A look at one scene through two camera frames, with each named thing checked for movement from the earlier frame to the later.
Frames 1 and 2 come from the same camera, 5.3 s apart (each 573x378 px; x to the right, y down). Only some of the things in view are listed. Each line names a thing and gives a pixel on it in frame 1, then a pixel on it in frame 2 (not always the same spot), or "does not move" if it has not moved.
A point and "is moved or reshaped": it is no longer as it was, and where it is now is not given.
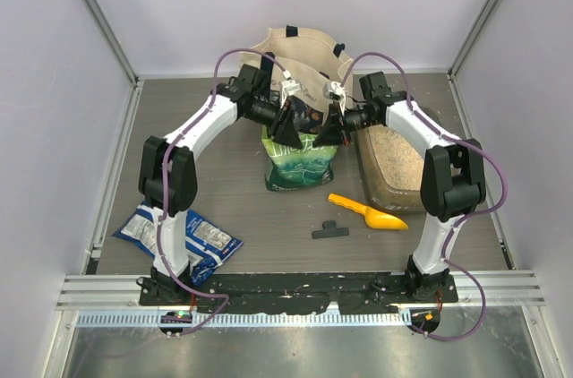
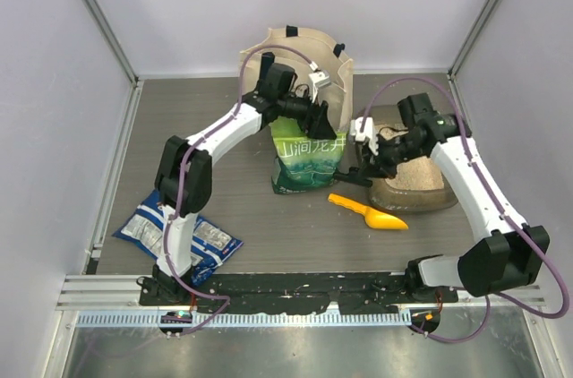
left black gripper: x=282 y=129 to x=314 y=121
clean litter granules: x=401 y=165 does not move
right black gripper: x=333 y=133 to x=377 y=164
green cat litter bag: x=290 y=167 is moved or reshaped
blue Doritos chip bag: x=206 y=243 does not move
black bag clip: x=329 y=230 to x=353 y=177
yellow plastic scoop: x=374 y=217 does not move
